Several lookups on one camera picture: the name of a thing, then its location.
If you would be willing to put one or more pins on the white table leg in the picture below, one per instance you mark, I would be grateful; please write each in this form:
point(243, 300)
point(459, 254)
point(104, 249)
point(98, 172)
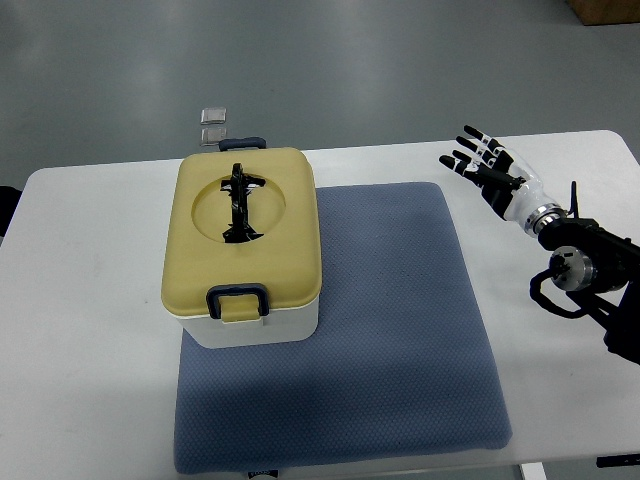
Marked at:
point(532, 471)

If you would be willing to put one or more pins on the yellow box lid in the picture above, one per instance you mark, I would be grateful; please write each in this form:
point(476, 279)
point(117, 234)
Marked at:
point(243, 238)

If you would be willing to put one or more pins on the metal floor plate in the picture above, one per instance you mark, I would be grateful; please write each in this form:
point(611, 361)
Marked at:
point(213, 115)
point(211, 136)

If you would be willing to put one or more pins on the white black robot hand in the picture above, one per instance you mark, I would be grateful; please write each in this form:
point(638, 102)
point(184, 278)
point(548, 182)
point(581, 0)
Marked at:
point(506, 181)

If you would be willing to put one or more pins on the blue padded mat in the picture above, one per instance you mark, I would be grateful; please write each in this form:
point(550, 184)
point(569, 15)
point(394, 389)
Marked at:
point(400, 363)

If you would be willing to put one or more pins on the black table control panel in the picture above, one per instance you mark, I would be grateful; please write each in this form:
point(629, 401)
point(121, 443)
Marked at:
point(615, 461)

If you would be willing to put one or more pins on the white storage box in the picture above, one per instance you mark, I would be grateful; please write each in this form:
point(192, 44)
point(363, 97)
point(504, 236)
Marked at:
point(279, 326)

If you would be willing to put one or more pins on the brown cardboard box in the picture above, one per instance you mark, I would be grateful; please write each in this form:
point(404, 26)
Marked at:
point(605, 12)

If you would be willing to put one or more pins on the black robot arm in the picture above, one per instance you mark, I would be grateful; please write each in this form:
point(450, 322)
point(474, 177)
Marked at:
point(591, 272)

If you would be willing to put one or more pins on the black object at left edge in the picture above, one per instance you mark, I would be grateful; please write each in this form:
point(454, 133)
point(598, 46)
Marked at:
point(9, 200)

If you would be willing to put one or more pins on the upper metal floor plate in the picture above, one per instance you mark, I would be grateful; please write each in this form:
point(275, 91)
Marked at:
point(213, 115)

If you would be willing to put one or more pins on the lower metal floor plate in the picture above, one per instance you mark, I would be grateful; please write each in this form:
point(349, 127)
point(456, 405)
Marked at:
point(211, 136)

